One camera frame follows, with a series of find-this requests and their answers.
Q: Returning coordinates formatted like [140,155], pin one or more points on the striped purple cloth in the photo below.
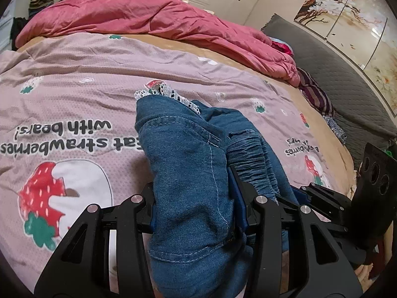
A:
[316,96]

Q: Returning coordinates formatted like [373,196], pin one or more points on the red pink quilt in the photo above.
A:
[124,15]

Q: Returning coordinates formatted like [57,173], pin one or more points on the floral wall painting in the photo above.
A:
[356,21]

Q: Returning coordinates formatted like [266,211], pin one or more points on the blue patterned cloth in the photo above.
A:
[336,130]

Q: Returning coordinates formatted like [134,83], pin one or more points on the blue denim pants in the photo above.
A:
[186,177]

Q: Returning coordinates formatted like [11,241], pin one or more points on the multicoloured cloth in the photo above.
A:
[282,46]

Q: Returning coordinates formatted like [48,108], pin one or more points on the grey quilted headboard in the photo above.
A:
[341,77]

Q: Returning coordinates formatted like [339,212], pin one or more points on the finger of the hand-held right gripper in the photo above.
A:
[287,200]
[328,199]

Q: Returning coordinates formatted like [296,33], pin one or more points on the dark cloth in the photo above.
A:
[19,31]

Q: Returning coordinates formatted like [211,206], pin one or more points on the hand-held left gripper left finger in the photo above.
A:
[145,214]

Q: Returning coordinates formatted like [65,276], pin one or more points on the pile of folded clothes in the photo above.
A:
[42,3]

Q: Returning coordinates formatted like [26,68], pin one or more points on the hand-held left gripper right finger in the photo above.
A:
[237,194]

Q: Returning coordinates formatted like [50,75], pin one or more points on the pink strawberry printed blanket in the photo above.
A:
[93,93]

